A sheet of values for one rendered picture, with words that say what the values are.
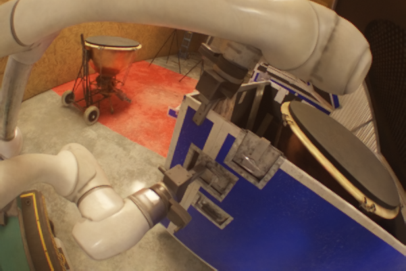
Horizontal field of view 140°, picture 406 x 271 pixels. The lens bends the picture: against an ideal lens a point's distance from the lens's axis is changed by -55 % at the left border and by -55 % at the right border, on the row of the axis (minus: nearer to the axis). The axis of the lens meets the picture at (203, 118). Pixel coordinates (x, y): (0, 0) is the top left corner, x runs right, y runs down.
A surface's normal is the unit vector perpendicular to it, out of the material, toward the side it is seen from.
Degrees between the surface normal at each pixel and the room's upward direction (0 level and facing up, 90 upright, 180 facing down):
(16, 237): 0
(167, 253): 0
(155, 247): 0
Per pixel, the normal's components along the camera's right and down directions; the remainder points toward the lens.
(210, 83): -0.58, 0.24
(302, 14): -0.40, 0.07
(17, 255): 0.31, -0.82
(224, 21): -0.16, 0.78
